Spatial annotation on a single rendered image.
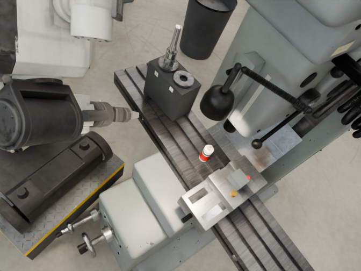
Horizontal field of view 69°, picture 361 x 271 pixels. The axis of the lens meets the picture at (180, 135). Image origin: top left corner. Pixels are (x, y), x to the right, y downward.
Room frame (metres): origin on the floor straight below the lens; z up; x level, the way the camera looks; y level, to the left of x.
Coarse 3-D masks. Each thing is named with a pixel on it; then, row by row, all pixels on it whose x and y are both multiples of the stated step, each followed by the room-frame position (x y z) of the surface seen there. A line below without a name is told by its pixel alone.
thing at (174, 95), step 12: (156, 60) 0.87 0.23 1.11; (156, 72) 0.82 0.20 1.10; (168, 72) 0.83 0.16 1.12; (180, 72) 0.85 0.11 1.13; (156, 84) 0.81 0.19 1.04; (168, 84) 0.78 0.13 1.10; (180, 84) 0.78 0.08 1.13; (192, 84) 0.81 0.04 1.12; (156, 96) 0.80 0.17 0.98; (168, 96) 0.77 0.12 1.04; (180, 96) 0.74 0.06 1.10; (192, 96) 0.81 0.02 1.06; (168, 108) 0.76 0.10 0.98; (180, 108) 0.76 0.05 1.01
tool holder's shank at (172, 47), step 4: (176, 28) 0.86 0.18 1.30; (180, 28) 0.86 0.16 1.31; (176, 32) 0.86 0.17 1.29; (172, 36) 0.86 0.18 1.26; (176, 36) 0.86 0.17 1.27; (172, 40) 0.86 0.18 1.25; (176, 40) 0.86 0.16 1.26; (172, 44) 0.86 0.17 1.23; (176, 44) 0.86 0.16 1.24; (172, 48) 0.85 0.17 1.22; (176, 48) 0.87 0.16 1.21
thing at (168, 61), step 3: (165, 54) 0.85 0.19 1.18; (165, 57) 0.85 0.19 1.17; (168, 57) 0.84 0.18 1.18; (171, 57) 0.85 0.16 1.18; (174, 57) 0.85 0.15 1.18; (165, 60) 0.85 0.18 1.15; (168, 60) 0.84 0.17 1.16; (171, 60) 0.85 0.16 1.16; (174, 60) 0.86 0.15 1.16; (165, 63) 0.85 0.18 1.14; (168, 63) 0.84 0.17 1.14; (171, 63) 0.85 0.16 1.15; (168, 66) 0.85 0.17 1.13; (171, 66) 0.85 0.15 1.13
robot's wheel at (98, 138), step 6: (90, 132) 0.70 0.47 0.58; (90, 138) 0.66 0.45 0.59; (96, 138) 0.67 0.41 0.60; (102, 138) 0.69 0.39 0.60; (96, 144) 0.65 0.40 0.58; (102, 144) 0.66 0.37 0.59; (108, 144) 0.68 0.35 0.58; (102, 150) 0.64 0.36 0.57; (108, 150) 0.66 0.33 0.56; (102, 156) 0.65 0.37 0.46; (108, 156) 0.64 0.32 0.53
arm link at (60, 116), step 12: (36, 108) 0.22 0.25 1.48; (48, 108) 0.24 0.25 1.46; (60, 108) 0.26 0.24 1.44; (72, 108) 0.29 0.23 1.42; (36, 120) 0.20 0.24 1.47; (48, 120) 0.22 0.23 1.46; (60, 120) 0.24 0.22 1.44; (72, 120) 0.26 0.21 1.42; (36, 132) 0.19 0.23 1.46; (48, 132) 0.21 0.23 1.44; (60, 132) 0.23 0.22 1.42; (72, 132) 0.25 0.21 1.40; (36, 144) 0.18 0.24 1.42
